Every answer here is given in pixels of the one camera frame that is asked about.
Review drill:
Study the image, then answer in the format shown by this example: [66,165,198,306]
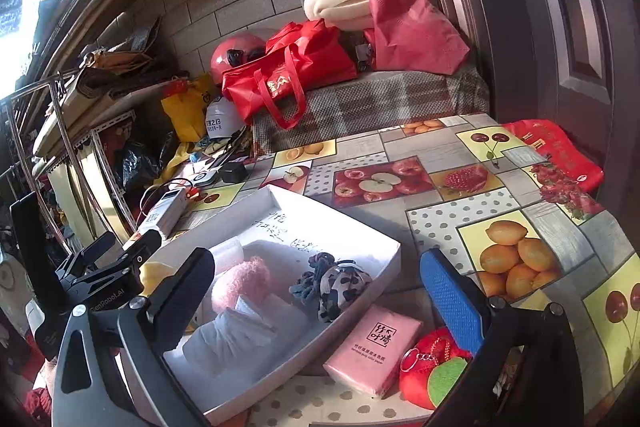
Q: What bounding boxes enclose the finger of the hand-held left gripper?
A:
[55,231,119,282]
[122,229,163,269]

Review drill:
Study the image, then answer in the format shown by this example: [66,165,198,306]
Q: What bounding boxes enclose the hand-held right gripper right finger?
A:
[419,248,586,427]

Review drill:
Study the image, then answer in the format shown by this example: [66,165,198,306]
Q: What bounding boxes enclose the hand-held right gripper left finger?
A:
[50,247,217,427]

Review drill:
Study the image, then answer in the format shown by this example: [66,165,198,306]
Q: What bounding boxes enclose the pink fluffy scrunchie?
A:
[211,256,272,314]

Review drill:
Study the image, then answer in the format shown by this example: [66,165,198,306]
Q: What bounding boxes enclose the white cloth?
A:
[182,294,282,378]

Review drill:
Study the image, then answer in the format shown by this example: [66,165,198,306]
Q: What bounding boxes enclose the pink tissue packet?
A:
[322,304,424,398]

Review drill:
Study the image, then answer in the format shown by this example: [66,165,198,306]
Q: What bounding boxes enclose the leopard print scrunchie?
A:
[317,259,374,324]

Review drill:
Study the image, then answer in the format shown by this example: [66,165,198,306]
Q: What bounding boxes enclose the blue grey scrunchie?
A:
[289,252,336,308]

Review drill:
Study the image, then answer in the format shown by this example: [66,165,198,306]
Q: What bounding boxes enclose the white cardboard box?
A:
[117,184,402,425]

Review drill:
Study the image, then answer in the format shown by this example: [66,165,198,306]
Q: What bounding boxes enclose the white power bank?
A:
[137,187,194,238]

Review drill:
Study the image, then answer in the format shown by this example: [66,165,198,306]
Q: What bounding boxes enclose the clear plastic wrap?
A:
[207,237,247,269]

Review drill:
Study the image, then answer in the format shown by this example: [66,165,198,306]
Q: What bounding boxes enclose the black plastic bag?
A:
[117,139,167,194]

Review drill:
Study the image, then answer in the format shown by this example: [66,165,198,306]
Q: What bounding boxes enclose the fruit printed tablecloth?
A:
[127,113,640,427]

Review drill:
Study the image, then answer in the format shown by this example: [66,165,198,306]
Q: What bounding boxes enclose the red plush pouch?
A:
[398,327,473,410]

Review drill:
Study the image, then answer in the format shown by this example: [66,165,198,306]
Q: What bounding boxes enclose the black charger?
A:
[220,162,249,184]

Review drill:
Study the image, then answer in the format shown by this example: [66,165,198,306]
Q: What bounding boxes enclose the yellow bag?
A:
[161,74,219,142]

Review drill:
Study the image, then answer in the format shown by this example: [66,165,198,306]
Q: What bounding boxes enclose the white helmet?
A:
[205,96,249,140]

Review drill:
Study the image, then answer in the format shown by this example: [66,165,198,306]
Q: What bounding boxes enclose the red printed bag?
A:
[502,119,605,194]

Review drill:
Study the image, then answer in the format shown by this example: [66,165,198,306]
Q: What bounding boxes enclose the plaid covered bench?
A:
[250,64,491,158]

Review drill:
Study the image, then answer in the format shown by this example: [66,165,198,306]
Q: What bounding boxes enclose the pink helmet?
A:
[210,33,268,85]

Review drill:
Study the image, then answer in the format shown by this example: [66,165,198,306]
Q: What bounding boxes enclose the red tote bag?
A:
[221,20,358,130]

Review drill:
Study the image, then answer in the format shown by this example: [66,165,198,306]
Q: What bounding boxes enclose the pink non-woven bag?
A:
[364,0,471,75]

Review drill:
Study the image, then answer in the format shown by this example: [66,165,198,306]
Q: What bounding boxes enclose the grey metal door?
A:
[405,0,640,228]

